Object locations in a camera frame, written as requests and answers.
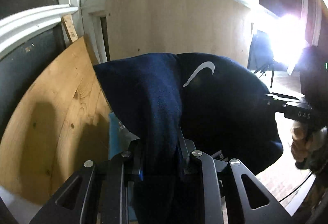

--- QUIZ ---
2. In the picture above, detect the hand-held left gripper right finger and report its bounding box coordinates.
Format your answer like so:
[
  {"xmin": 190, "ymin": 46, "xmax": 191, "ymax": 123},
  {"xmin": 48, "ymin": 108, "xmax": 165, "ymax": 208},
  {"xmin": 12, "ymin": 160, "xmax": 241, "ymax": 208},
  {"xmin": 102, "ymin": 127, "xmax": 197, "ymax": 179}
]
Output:
[{"xmin": 177, "ymin": 127, "xmax": 295, "ymax": 224}]

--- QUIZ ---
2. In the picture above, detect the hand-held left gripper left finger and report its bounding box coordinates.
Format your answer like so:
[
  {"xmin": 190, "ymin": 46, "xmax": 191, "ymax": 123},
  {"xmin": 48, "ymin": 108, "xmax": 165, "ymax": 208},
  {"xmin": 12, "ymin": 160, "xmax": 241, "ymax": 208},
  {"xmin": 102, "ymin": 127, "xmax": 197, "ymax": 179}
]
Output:
[{"xmin": 29, "ymin": 138, "xmax": 144, "ymax": 224}]

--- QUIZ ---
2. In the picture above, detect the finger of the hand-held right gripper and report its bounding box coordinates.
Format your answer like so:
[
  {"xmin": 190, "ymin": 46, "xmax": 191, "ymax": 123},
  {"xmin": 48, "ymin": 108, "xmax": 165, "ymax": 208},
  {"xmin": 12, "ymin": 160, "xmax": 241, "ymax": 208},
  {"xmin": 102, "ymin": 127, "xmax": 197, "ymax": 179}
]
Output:
[{"xmin": 264, "ymin": 93, "xmax": 306, "ymax": 113}]

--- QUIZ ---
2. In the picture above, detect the navy blue t-shirt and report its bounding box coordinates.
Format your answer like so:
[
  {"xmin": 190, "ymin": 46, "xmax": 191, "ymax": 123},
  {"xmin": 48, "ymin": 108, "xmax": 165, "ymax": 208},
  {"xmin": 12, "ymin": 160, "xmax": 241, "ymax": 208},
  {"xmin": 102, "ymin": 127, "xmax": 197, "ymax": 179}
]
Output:
[{"xmin": 93, "ymin": 52, "xmax": 284, "ymax": 224}]

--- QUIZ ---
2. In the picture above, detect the person's right hand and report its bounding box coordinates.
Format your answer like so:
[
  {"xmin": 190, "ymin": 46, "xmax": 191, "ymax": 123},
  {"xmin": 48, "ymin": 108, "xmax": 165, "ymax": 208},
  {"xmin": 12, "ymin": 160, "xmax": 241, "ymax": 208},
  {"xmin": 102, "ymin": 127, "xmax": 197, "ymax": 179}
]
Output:
[{"xmin": 291, "ymin": 123, "xmax": 328, "ymax": 170}]

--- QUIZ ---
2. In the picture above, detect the light blue jacket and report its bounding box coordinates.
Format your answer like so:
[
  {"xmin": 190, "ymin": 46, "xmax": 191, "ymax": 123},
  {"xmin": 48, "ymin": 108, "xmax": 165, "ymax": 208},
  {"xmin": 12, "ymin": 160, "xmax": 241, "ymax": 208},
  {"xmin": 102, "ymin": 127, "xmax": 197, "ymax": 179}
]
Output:
[{"xmin": 109, "ymin": 111, "xmax": 140, "ymax": 222}]

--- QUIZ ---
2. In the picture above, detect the knotty pine board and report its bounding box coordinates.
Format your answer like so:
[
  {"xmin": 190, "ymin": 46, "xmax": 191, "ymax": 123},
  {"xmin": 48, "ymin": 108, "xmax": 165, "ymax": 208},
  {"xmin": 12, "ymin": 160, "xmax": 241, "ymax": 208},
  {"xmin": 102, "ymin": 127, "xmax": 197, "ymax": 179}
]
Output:
[{"xmin": 0, "ymin": 35, "xmax": 113, "ymax": 205}]

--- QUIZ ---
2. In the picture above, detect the light wooden panel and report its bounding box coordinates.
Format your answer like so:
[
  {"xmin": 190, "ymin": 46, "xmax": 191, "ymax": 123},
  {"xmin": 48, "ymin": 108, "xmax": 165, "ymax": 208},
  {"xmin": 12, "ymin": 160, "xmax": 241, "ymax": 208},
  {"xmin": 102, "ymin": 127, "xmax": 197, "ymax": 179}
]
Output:
[{"xmin": 105, "ymin": 0, "xmax": 252, "ymax": 71}]

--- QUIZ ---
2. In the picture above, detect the narrow wooden slat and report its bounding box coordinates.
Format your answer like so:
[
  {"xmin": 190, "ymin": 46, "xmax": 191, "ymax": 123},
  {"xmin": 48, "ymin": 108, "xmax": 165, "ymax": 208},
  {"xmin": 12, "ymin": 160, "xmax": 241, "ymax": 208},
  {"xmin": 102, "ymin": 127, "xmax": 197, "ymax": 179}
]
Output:
[{"xmin": 61, "ymin": 14, "xmax": 79, "ymax": 43}]

